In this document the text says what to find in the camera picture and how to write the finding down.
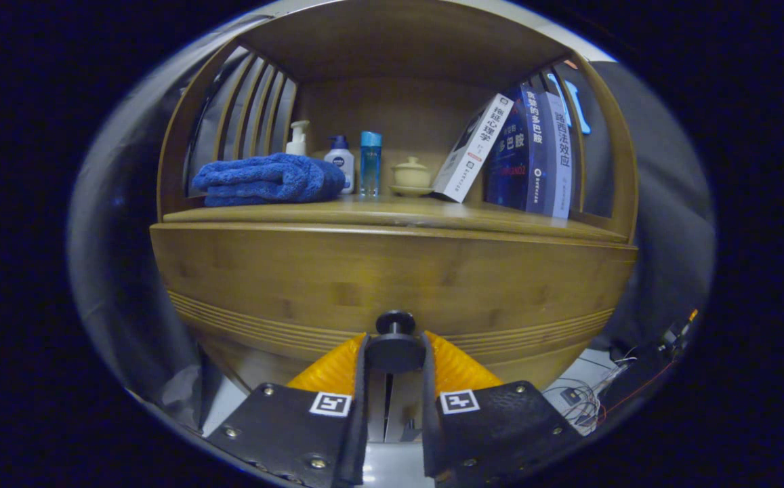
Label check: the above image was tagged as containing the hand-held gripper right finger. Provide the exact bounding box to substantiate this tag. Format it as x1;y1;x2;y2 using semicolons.
421;331;585;485

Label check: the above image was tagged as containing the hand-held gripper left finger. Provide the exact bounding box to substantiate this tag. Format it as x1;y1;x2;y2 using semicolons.
205;332;370;487

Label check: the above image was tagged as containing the wooden drawer with black knob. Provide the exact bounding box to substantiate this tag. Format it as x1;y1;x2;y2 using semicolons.
150;222;638;392

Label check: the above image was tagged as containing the wooden countertop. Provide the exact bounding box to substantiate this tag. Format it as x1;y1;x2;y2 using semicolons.
161;195;630;243

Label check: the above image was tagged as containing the wooden cabinet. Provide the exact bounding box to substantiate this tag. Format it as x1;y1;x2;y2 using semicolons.
150;0;640;445

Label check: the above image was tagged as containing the black device with orange tip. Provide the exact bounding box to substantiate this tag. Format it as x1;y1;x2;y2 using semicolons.
656;308;701;353

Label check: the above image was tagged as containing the blue folded towel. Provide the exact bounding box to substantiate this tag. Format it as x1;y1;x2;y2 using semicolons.
192;152;346;207

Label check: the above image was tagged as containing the cream lidded teacup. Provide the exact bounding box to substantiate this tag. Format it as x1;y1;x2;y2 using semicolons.
389;157;434;198

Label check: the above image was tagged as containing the dark blue book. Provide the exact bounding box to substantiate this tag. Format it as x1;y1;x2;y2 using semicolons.
484;83;547;215

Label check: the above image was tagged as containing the white lotion bottle blue cap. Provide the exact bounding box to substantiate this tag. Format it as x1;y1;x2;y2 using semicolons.
324;135;356;195

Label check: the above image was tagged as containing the light blue book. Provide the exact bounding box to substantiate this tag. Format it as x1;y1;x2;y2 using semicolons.
534;91;574;220

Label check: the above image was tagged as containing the clear blue bottle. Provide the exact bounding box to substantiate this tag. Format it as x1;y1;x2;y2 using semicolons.
359;131;383;198

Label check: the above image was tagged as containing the white book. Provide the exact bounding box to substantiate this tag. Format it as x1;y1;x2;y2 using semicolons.
430;93;514;204

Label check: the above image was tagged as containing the white pump bottle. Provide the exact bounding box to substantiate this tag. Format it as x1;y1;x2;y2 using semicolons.
285;120;311;157

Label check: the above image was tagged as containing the tangle of thin cables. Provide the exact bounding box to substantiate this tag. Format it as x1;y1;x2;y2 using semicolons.
544;352;636;434

